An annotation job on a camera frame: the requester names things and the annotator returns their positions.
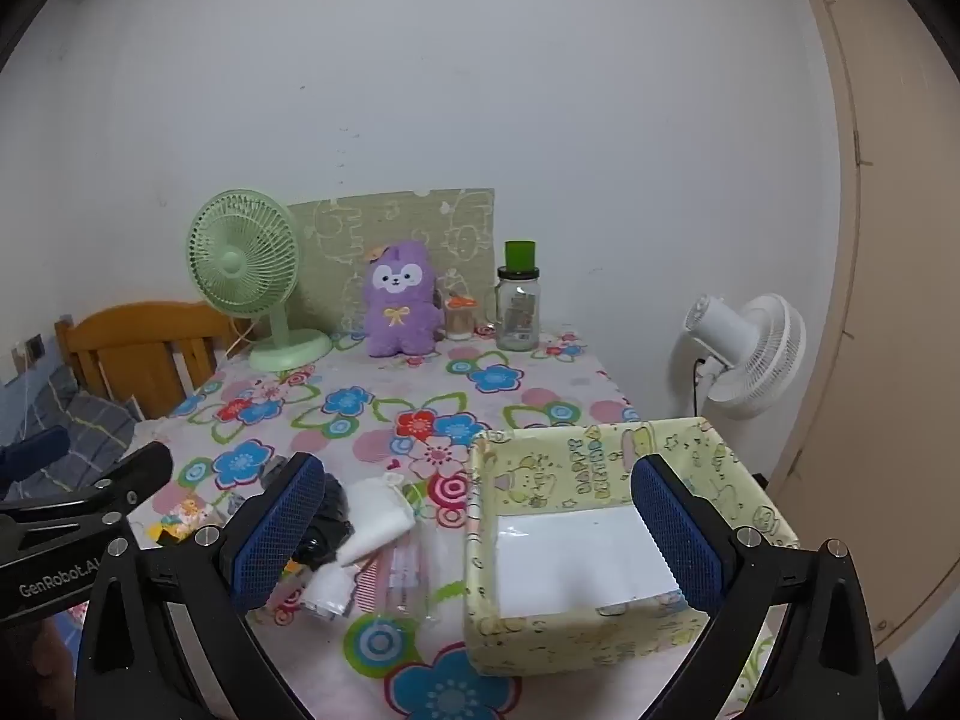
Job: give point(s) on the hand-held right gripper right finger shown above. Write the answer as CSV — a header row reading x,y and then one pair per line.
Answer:
x,y
679,540

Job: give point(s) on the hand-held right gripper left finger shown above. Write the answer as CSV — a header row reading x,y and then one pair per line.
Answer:
x,y
277,532

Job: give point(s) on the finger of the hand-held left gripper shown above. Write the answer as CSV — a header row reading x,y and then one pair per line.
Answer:
x,y
142,466
37,446

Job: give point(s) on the black plastic bag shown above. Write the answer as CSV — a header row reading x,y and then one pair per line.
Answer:
x,y
330,517

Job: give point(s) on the small white pack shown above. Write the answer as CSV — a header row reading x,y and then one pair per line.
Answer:
x,y
326,592

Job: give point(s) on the pink packet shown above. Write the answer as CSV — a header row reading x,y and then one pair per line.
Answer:
x,y
367,589

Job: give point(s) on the yellow printed storage box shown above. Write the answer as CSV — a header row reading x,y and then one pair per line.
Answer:
x,y
570,465

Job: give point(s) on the transparent packet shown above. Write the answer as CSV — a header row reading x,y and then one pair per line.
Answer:
x,y
405,577

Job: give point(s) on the grey plaid bedding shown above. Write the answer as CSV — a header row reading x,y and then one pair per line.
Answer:
x,y
90,420

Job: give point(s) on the floral tablecloth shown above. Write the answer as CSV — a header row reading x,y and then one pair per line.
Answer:
x,y
360,405

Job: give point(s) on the white standing fan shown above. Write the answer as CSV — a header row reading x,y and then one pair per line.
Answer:
x,y
765,360

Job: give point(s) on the green desk fan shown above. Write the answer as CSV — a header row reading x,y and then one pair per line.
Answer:
x,y
244,262

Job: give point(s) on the purple plush toy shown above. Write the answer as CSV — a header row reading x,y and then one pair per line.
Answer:
x,y
401,315

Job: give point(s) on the glass jar mug green lid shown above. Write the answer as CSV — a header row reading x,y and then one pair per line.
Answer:
x,y
517,315

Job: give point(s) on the cotton swab jar orange lid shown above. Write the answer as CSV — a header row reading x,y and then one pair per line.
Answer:
x,y
459,322

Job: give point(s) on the beige door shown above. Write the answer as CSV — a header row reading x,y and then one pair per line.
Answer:
x,y
900,315

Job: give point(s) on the green printed board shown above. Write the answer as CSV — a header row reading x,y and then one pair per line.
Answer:
x,y
420,217

